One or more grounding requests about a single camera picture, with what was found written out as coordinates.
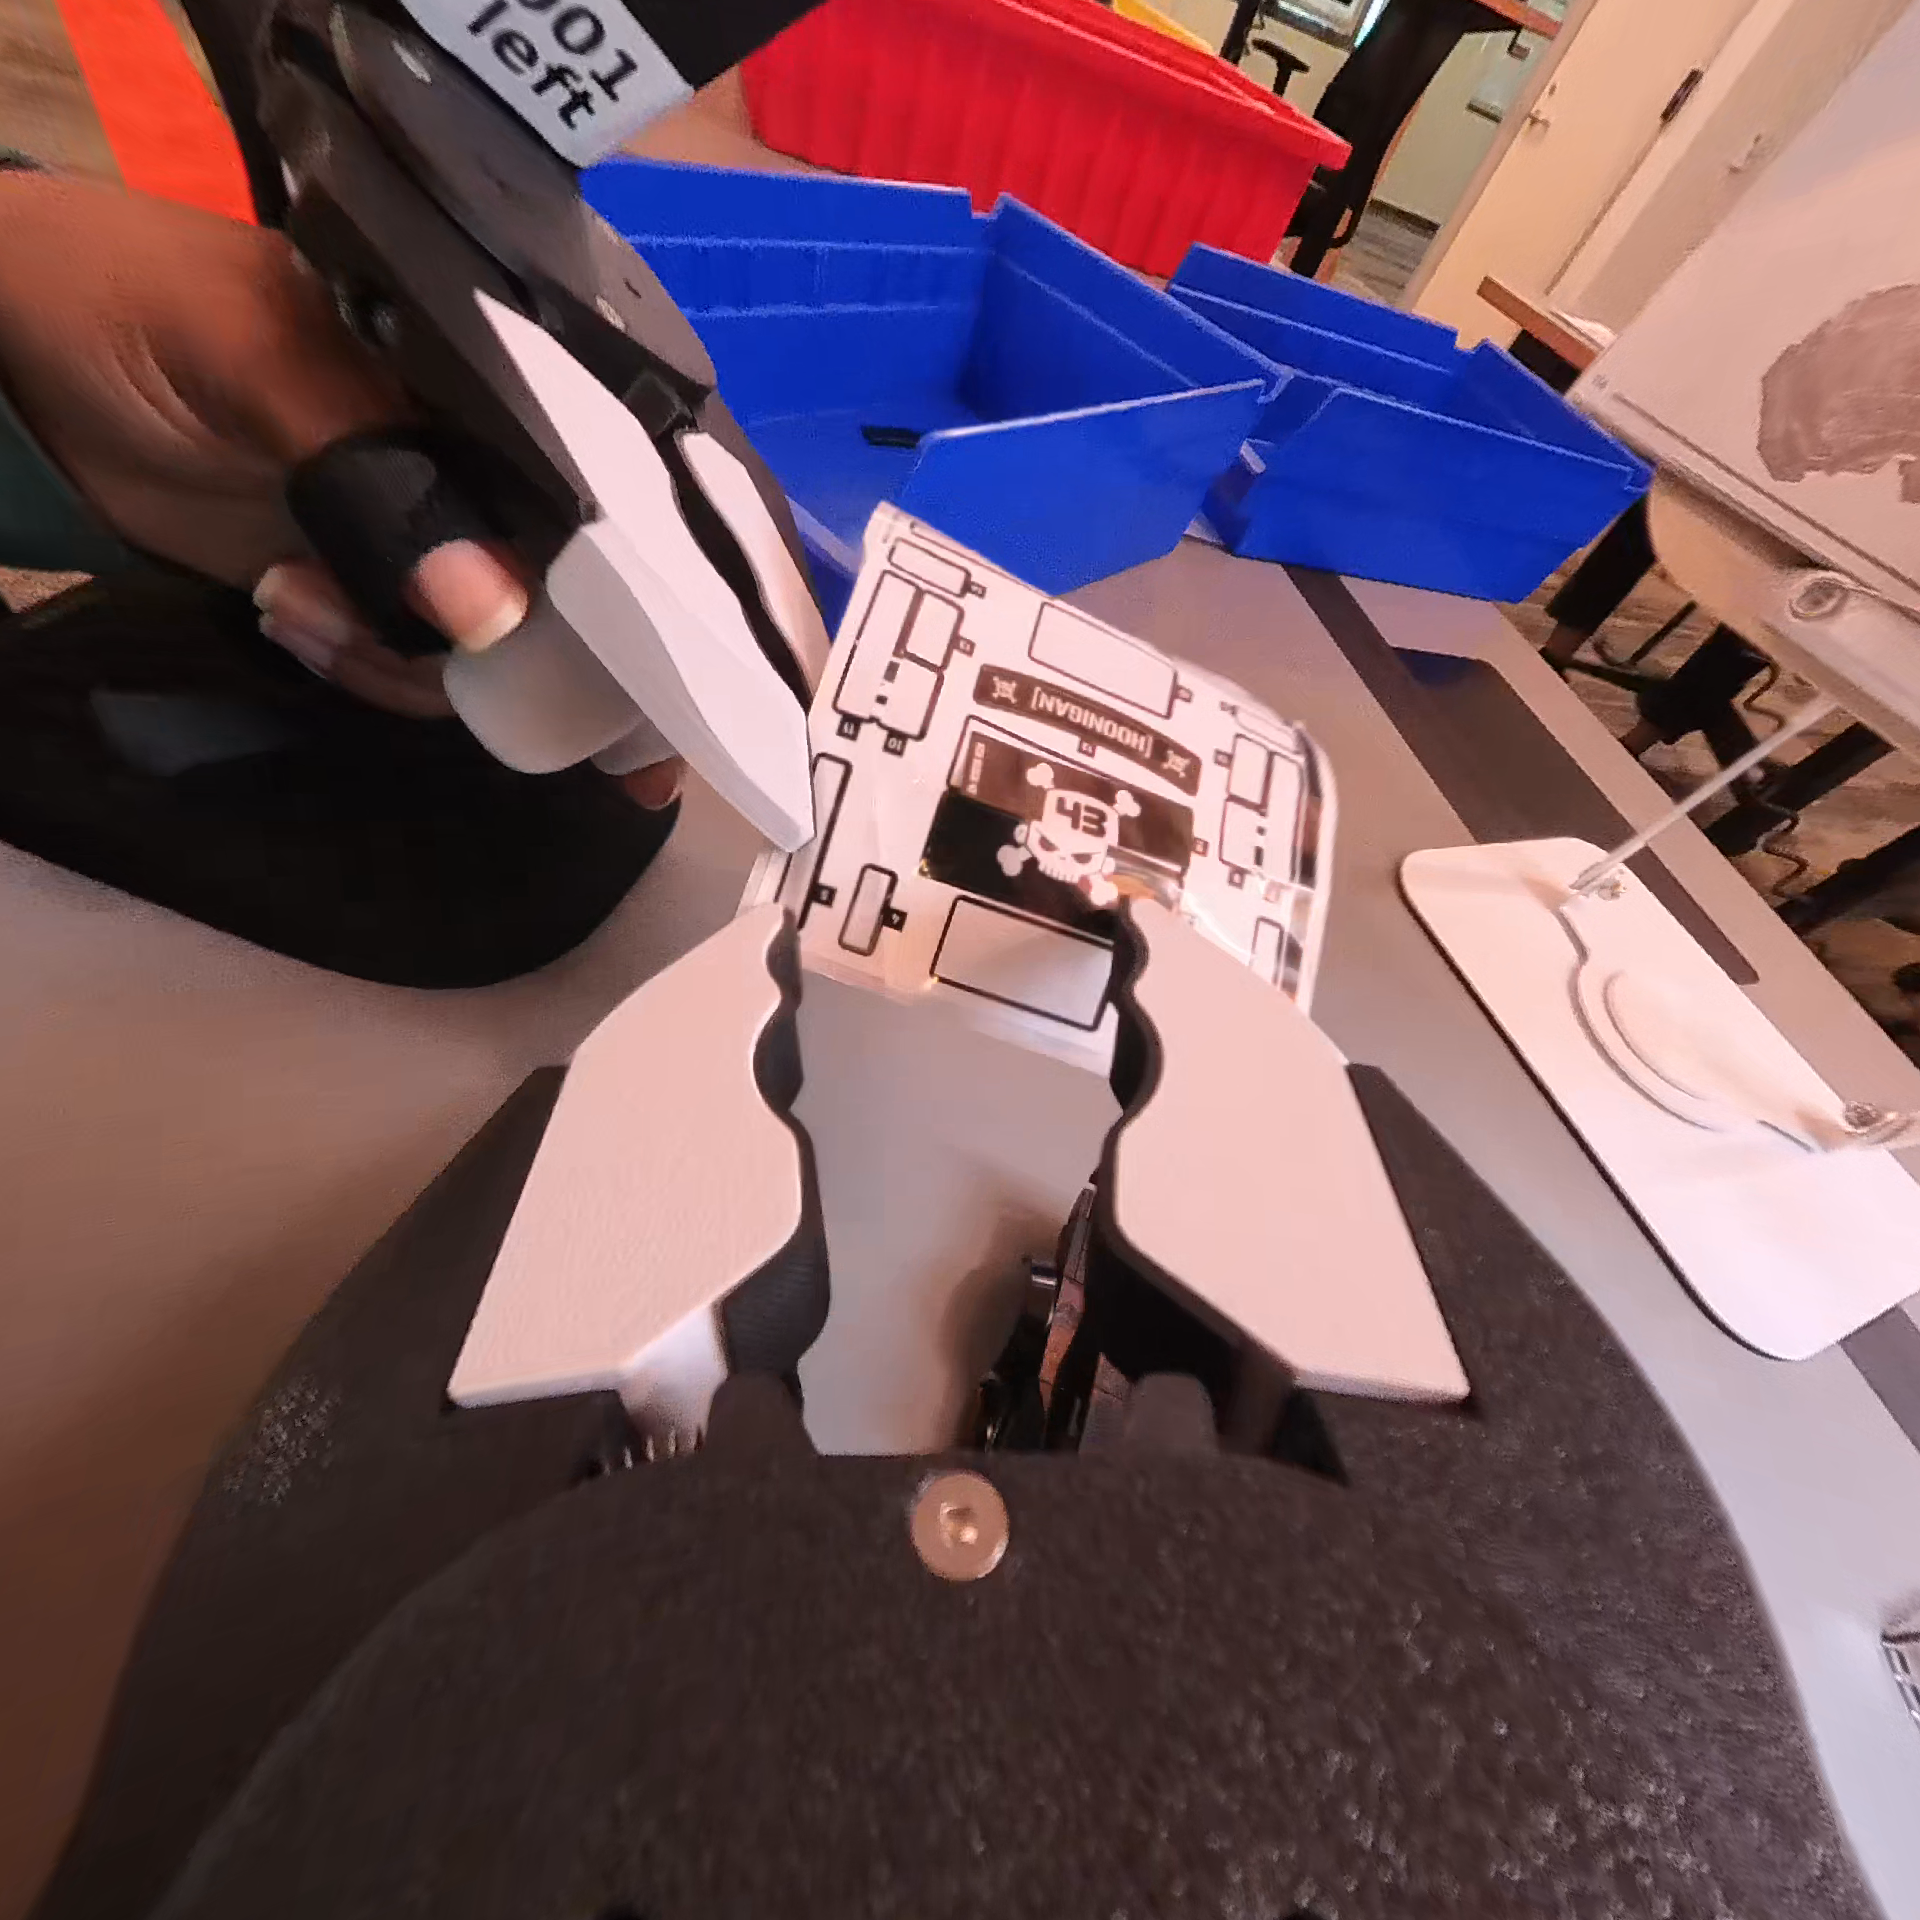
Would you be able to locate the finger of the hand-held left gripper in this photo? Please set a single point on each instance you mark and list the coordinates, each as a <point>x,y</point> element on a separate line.
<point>674,585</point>
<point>766,540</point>

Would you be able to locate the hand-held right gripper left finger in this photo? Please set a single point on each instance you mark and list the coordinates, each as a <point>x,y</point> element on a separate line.
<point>644,1186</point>

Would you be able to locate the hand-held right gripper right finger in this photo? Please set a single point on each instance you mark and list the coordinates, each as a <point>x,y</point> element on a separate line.
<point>1275,1186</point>

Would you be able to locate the black lego car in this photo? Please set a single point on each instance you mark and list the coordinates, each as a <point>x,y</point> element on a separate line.
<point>1052,1336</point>

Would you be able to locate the sticker sheet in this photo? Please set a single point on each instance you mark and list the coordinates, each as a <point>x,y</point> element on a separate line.
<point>1052,781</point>

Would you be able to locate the lego instruction booklet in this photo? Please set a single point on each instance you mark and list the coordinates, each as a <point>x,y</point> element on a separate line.
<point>1772,333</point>

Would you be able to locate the clear lego windshield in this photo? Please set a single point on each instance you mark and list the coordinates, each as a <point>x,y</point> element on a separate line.
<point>1907,1668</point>

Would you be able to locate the person's left hand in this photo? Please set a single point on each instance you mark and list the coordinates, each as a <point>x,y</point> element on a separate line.
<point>152,391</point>

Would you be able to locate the orange striped object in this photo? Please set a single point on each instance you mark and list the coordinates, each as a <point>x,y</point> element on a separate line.
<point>152,93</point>

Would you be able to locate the white booklet stand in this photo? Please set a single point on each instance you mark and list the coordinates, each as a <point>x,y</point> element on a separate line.
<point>1711,1081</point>

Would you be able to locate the red storage bin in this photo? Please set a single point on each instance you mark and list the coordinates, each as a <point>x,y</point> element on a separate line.
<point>1019,106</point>

